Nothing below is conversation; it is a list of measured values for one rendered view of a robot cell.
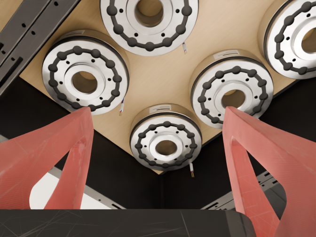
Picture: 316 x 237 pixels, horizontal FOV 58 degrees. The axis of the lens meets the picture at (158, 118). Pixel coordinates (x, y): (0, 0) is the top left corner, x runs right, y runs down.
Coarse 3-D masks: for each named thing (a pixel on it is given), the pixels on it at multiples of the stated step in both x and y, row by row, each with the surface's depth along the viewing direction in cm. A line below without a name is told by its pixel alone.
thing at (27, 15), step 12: (24, 0) 22; (36, 0) 22; (48, 0) 22; (24, 12) 23; (36, 12) 23; (12, 24) 23; (24, 24) 25; (0, 36) 24; (12, 36) 24; (0, 48) 26; (12, 48) 24; (0, 60) 25
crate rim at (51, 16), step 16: (64, 0) 22; (48, 16) 23; (64, 16) 23; (32, 32) 24; (48, 32) 24; (16, 48) 24; (32, 48) 24; (16, 64) 27; (0, 80) 26; (256, 176) 34; (272, 176) 34; (96, 192) 35; (224, 192) 36; (112, 208) 37; (128, 208) 38; (208, 208) 38
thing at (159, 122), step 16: (144, 128) 38; (160, 128) 38; (176, 128) 38; (192, 128) 38; (144, 144) 40; (192, 144) 41; (144, 160) 42; (160, 160) 42; (176, 160) 42; (192, 160) 42
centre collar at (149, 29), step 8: (128, 0) 28; (136, 0) 28; (160, 0) 28; (168, 0) 28; (128, 8) 29; (168, 8) 29; (128, 16) 29; (136, 16) 30; (168, 16) 29; (136, 24) 30; (144, 24) 30; (152, 24) 30; (160, 24) 30; (168, 24) 30; (144, 32) 30; (152, 32) 30
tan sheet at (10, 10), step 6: (0, 0) 32; (6, 0) 32; (12, 0) 32; (18, 0) 32; (0, 6) 32; (6, 6) 32; (12, 6) 32; (18, 6) 32; (0, 12) 32; (6, 12) 32; (12, 12) 32; (0, 18) 33; (6, 18) 33; (0, 24) 33; (0, 30) 33
